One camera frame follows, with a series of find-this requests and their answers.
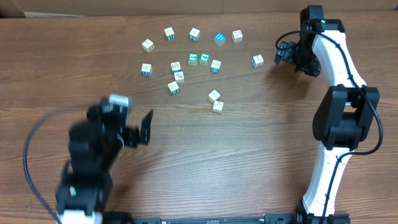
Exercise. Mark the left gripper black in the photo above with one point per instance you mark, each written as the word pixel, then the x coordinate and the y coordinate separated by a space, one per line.
pixel 134 136

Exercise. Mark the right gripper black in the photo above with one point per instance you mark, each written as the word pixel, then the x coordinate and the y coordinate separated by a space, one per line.
pixel 286 52

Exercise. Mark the block blue T side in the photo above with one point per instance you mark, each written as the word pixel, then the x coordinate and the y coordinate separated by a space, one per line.
pixel 257 61

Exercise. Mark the block green F side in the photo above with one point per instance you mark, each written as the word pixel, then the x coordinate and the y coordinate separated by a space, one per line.
pixel 173 88

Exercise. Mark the block plain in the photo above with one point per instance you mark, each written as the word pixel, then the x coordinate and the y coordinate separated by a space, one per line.
pixel 148 45
pixel 179 77

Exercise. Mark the umbrella block blue side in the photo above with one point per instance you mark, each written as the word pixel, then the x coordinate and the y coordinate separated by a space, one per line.
pixel 215 66

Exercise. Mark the block green R number five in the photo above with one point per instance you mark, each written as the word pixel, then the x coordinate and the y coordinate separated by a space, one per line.
pixel 217 106

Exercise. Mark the block yellow C side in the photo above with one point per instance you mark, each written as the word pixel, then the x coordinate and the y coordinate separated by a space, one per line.
pixel 214 96

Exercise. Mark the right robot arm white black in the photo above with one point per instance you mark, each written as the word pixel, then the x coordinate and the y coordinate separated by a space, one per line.
pixel 344 117

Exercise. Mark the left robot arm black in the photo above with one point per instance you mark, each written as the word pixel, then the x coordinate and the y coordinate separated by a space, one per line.
pixel 94 143

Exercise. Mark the block yellow O side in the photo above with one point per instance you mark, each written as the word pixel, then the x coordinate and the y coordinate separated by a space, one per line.
pixel 237 36

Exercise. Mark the block blue D side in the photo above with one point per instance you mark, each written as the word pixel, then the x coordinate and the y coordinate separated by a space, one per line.
pixel 146 69

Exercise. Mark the block blue side centre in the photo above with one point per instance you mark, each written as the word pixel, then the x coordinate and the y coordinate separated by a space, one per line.
pixel 175 67

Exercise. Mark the blue top block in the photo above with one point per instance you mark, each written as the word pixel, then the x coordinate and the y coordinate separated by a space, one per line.
pixel 219 39

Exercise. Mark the green top L block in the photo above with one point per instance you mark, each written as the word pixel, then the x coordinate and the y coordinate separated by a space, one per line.
pixel 193 59

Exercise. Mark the green top 4 block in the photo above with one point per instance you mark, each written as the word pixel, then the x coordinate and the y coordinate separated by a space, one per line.
pixel 204 59

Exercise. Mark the block green J side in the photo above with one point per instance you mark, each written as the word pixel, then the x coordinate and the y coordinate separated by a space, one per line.
pixel 194 34

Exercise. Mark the block green R side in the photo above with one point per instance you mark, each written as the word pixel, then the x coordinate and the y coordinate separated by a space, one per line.
pixel 169 33

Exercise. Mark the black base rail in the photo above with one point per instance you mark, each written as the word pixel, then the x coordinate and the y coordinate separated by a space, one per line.
pixel 217 221

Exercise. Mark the cardboard backdrop wall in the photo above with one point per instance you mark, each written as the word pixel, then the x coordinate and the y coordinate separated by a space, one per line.
pixel 42 8

